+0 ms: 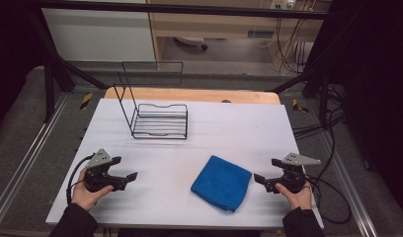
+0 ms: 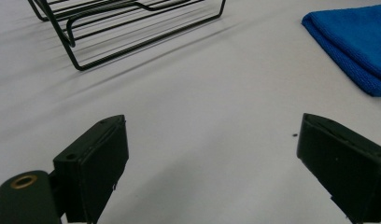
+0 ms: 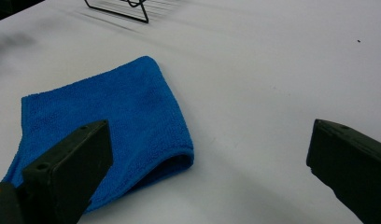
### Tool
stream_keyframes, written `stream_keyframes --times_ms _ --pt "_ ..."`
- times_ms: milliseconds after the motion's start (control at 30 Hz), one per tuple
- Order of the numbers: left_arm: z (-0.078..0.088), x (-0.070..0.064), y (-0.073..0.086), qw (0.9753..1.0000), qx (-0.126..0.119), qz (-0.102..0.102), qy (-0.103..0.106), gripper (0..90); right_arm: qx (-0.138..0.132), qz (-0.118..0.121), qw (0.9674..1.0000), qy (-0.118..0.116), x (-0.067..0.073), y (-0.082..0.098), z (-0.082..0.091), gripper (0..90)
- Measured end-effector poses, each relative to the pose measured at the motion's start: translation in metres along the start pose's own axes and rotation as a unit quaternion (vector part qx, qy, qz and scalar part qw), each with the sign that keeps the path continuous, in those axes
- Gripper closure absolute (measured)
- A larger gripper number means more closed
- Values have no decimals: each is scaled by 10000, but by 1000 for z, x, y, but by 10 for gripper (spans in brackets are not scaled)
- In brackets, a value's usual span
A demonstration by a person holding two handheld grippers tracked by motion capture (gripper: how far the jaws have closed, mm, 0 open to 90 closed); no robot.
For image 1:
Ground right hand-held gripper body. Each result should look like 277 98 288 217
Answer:
264 152 322 195

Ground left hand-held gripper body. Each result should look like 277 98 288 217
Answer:
83 148 128 194

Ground person's right hand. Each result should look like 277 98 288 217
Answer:
275 176 313 210

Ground person's left hand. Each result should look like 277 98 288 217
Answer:
70 177 115 212

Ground blue folded cloth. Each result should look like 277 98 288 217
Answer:
190 155 253 213

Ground wooden table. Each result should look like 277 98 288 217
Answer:
104 86 282 106

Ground black curtain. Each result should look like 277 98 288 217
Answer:
0 0 47 132
309 0 403 215

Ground white cabinet panel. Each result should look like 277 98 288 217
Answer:
40 7 156 62

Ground white chair base with castor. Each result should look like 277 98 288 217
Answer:
173 36 209 51

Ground light wooden desk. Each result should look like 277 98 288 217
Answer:
145 0 333 72

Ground white power strip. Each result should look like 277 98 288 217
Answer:
270 0 296 11

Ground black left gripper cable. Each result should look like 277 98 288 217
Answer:
65 154 96 205

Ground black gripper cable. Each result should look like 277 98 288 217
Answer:
302 176 353 225
65 154 96 205

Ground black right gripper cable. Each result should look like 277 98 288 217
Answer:
302 176 353 225

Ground aluminium floor rail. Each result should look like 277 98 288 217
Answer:
0 93 72 225
316 129 379 237

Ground bundle of black floor cables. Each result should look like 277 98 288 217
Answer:
291 83 347 141

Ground black wire rack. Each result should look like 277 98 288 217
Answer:
113 60 190 140

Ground black metal frame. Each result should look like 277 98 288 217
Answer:
26 0 342 123

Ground hanging cables under desk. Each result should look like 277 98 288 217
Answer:
275 8 311 74

